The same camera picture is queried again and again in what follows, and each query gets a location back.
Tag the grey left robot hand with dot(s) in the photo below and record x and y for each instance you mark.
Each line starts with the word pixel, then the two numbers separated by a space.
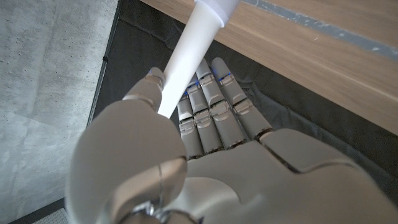
pixel 248 180

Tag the white PVC pipe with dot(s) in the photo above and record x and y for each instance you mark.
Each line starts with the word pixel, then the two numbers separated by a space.
pixel 189 53

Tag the black backdrop stand pole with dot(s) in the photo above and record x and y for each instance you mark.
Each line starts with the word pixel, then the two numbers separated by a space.
pixel 105 58

